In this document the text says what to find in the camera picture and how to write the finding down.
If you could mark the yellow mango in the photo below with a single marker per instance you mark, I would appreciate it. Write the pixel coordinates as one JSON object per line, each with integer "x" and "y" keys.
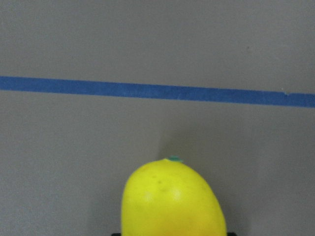
{"x": 168, "y": 198}

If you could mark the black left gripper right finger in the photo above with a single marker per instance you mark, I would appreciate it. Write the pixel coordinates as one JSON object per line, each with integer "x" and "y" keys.
{"x": 230, "y": 234}

